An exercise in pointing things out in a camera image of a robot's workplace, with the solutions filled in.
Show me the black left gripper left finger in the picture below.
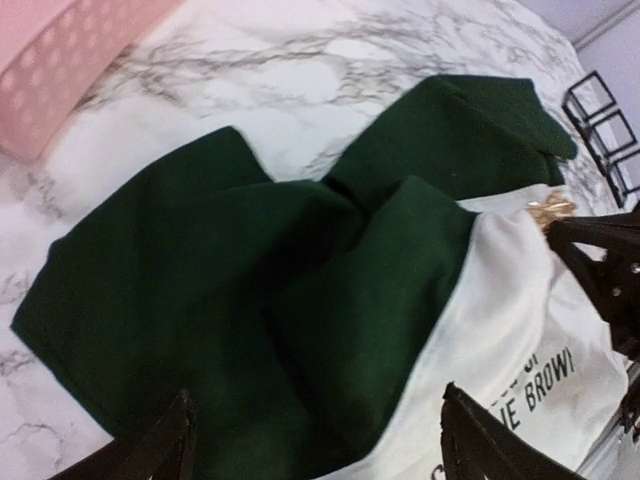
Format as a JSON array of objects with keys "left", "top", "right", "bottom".
[{"left": 54, "top": 390, "right": 197, "bottom": 480}]

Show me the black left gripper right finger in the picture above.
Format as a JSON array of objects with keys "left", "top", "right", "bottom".
[{"left": 441, "top": 383, "right": 573, "bottom": 480}]

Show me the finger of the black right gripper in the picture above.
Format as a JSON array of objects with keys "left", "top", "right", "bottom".
[{"left": 547, "top": 209, "right": 639, "bottom": 360}]

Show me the white and green t-shirt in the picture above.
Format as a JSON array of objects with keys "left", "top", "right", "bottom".
[{"left": 11, "top": 75, "right": 639, "bottom": 479}]

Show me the pink plastic perforated basket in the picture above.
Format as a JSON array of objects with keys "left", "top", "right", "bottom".
[{"left": 1, "top": 0, "right": 179, "bottom": 159}]

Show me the black wire frame organizer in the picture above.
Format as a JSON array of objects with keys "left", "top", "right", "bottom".
[{"left": 562, "top": 70, "right": 639, "bottom": 208}]

